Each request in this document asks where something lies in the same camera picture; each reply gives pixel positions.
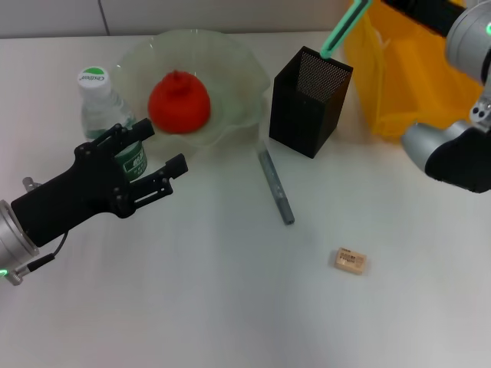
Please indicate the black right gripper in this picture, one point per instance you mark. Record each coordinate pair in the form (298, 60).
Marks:
(429, 11)

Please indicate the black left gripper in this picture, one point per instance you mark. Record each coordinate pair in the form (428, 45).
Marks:
(69, 199)

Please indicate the orange fruit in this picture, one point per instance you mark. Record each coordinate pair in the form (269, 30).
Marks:
(178, 103)

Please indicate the clear water bottle green label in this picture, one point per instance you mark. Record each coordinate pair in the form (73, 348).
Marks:
(94, 103)

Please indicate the green utility knife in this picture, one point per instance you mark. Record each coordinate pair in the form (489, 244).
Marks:
(343, 28)

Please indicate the clear glass fruit plate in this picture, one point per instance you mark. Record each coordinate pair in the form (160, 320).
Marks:
(238, 84)

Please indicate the grey pen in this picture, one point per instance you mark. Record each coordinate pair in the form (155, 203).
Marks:
(276, 188)

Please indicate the black mesh pen holder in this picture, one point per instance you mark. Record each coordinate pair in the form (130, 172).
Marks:
(303, 111)

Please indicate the beige eraser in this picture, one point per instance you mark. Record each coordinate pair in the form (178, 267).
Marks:
(348, 260)

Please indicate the yellow plastic storage bin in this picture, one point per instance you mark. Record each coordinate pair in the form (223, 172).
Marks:
(414, 76)

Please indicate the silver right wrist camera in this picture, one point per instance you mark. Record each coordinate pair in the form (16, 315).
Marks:
(452, 161)

